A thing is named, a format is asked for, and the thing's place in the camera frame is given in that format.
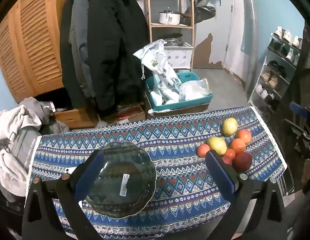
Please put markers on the clear plastic bag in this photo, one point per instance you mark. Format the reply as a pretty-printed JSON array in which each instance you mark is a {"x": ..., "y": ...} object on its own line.
[{"x": 193, "y": 90}]

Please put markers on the wooden shelf rack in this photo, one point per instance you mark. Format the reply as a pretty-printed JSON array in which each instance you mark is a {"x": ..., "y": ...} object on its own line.
[{"x": 170, "y": 26}]

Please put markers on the grey-green hanging bag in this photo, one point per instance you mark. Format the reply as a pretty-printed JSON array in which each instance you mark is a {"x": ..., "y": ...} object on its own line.
[{"x": 202, "y": 7}]

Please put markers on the yellow-green pear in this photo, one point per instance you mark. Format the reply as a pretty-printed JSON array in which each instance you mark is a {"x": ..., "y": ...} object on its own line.
[
  {"x": 217, "y": 145},
  {"x": 229, "y": 127}
]

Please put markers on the large dark red apple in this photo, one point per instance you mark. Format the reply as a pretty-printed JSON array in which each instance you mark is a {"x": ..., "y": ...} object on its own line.
[{"x": 243, "y": 161}]

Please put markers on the teal plastic bin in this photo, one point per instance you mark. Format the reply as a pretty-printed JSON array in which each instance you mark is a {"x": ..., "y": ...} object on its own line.
[{"x": 181, "y": 103}]

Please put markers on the scalloped clear glass plate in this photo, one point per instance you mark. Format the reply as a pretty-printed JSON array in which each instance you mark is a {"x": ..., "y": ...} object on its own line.
[{"x": 125, "y": 165}]

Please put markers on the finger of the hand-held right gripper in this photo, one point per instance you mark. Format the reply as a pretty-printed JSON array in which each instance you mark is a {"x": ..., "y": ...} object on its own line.
[
  {"x": 301, "y": 133},
  {"x": 298, "y": 110}
]

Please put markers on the open brown cardboard box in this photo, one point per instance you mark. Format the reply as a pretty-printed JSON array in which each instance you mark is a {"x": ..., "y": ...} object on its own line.
[{"x": 72, "y": 117}]

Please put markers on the blue patterned tablecloth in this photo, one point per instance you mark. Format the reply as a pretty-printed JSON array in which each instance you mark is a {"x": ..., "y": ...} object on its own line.
[{"x": 175, "y": 140}]

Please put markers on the grey hoodie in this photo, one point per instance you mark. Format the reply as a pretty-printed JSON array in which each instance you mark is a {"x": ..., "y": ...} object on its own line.
[{"x": 38, "y": 107}]

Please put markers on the wooden louvered wardrobe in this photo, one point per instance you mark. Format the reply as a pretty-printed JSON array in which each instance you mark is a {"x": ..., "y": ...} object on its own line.
[{"x": 32, "y": 37}]

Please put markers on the white door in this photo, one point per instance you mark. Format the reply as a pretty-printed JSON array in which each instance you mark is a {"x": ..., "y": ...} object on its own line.
[{"x": 238, "y": 25}]

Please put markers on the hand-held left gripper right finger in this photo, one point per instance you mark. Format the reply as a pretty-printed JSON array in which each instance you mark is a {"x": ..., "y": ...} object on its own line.
[{"x": 220, "y": 175}]

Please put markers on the metal shoe rack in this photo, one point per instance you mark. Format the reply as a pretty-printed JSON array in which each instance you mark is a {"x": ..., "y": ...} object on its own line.
[{"x": 266, "y": 55}]

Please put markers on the white printed bag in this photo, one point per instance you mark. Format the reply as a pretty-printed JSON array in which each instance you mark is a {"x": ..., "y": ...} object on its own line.
[{"x": 157, "y": 66}]

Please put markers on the grey hanging coat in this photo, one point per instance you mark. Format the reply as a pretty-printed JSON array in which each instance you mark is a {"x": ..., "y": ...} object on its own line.
[{"x": 78, "y": 32}]

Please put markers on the white fleece blanket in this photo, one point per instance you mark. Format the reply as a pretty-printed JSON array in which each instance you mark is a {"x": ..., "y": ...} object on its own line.
[{"x": 8, "y": 130}]

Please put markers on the rows of assorted shoes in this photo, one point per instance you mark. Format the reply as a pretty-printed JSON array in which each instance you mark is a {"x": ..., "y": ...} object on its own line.
[{"x": 272, "y": 80}]

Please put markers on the small orange tangerine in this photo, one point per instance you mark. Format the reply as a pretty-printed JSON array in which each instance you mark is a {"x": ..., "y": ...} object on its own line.
[{"x": 230, "y": 153}]

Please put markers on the round steel pot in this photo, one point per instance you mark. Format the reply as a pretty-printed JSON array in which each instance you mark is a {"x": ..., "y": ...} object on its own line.
[{"x": 173, "y": 40}]

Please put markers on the grey printed sweatshirt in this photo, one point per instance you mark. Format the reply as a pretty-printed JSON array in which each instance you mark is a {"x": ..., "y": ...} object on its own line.
[{"x": 23, "y": 142}]

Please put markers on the white cooking pot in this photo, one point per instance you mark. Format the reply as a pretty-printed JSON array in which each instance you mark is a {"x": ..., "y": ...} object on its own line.
[{"x": 169, "y": 17}]

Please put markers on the flat cardboard box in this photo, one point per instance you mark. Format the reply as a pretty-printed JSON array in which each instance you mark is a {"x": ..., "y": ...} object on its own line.
[{"x": 131, "y": 112}]

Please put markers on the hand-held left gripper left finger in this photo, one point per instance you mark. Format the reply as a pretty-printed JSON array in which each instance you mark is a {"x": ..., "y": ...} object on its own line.
[{"x": 93, "y": 172}]

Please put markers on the long black coat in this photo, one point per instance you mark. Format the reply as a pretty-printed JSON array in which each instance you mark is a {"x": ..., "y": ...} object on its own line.
[{"x": 107, "y": 45}]

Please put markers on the white patterned storage basket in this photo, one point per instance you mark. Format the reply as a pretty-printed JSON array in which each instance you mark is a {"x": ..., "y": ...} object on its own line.
[{"x": 178, "y": 57}]

